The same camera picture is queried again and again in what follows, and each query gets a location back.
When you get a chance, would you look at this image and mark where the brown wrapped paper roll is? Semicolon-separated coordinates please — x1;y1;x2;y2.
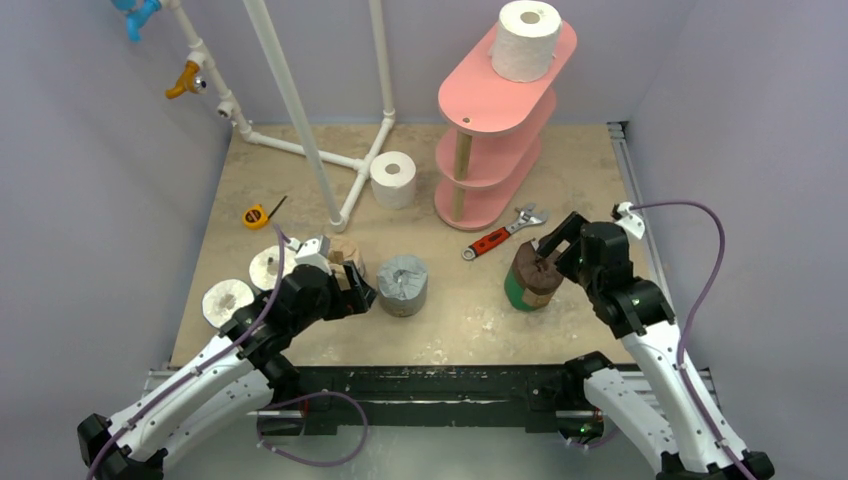
327;235;367;277

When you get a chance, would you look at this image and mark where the grey wrapped paper roll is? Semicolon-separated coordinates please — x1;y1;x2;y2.
376;254;429;317

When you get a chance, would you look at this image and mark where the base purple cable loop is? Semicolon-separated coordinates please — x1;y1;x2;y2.
255;390;370;469

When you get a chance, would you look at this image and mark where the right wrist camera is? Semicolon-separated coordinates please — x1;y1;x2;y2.
611;202;646;240

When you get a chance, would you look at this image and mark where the yellow tape measure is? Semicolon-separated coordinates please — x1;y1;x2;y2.
241;195;288;230

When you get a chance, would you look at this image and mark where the pink three-tier shelf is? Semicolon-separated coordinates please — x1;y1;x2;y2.
434;23;578;231

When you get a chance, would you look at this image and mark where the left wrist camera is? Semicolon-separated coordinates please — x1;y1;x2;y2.
286;235;332;274

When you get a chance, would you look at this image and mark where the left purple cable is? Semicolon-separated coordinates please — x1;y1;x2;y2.
86;225;293;480

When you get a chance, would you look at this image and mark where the orange pipe valve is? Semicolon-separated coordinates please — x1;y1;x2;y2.
165;60;207;100

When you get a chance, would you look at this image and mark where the white roll near pipes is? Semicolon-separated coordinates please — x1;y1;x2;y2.
370;151;417;210

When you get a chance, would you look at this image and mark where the green paper roll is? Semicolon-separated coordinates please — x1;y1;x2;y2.
504;239;564;311

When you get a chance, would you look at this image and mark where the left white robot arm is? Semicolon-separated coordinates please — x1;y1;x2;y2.
77;261;377;479

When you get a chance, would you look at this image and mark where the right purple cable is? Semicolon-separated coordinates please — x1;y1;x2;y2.
629;200;760;480

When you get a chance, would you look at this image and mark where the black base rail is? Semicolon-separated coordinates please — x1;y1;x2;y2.
258;364;611;442

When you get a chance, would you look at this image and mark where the white paper towel roll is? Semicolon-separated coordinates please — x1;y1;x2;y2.
489;1;563;83

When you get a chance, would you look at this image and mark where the white roll front left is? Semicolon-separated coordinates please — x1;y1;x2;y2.
201;279;255;329

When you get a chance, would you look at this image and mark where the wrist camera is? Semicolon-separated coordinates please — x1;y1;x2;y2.
286;235;332;274
611;202;646;240

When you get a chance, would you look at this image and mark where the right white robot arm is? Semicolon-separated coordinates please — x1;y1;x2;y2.
536;212;775;479

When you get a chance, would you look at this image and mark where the red handled adjustable wrench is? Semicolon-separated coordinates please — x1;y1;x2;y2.
461;203;549;261

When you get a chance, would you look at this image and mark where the blue pipe valve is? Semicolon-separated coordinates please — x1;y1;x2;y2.
110;0;163;42

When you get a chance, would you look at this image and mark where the white pvc pipe frame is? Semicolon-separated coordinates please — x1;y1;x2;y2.
156;0;396;232

